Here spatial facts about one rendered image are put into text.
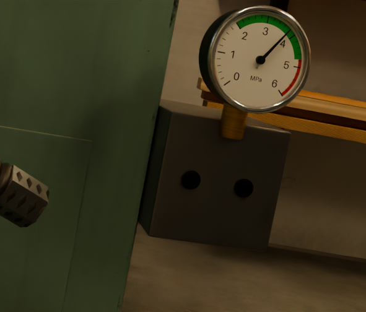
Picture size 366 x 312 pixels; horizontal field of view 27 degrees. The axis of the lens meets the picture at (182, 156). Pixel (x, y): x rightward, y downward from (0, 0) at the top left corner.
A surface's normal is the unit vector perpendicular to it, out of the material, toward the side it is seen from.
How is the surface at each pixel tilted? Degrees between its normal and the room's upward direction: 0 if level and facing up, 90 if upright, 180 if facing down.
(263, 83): 90
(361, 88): 90
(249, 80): 90
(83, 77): 90
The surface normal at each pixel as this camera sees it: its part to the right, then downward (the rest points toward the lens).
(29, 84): 0.22, 0.16
